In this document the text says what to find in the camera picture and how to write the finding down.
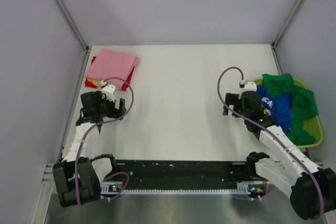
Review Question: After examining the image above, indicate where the red teddy bear t shirt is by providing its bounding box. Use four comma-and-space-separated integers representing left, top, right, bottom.
85, 67, 135, 91

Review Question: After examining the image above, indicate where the blue printed t shirt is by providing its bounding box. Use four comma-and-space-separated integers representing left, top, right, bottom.
257, 85, 292, 133

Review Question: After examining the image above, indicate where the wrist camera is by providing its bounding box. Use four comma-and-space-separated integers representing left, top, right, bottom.
101, 81, 117, 102
239, 79, 257, 94

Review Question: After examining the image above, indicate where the pink t shirt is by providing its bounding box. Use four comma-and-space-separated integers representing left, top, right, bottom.
86, 48, 140, 81

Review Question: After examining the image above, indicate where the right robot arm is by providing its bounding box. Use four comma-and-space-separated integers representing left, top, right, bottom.
221, 91, 335, 220

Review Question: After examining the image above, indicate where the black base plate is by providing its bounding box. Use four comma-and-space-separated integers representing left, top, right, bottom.
112, 160, 271, 193

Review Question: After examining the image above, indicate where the green plastic basket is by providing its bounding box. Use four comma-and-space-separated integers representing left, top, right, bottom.
254, 78, 323, 148

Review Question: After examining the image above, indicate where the left aluminium frame post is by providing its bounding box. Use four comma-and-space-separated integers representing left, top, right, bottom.
54, 0, 89, 51

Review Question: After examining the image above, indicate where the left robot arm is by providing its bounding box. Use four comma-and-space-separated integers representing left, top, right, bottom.
52, 86, 127, 208

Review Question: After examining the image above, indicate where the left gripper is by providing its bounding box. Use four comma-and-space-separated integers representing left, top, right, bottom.
96, 91, 125, 120

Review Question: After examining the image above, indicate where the grey slotted cable duct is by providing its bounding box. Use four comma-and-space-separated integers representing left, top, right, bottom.
52, 180, 265, 195

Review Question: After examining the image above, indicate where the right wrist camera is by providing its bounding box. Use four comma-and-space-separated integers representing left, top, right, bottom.
239, 79, 257, 94

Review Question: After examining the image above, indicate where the aluminium frame post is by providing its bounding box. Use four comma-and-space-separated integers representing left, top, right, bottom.
271, 0, 306, 49
54, 0, 89, 51

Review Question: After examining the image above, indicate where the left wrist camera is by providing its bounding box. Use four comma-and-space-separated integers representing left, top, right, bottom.
101, 81, 117, 102

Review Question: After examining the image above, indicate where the right aluminium frame post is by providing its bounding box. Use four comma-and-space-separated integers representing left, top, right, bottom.
271, 0, 306, 49

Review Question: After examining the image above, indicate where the green t shirt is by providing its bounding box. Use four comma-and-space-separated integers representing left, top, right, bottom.
261, 73, 318, 145

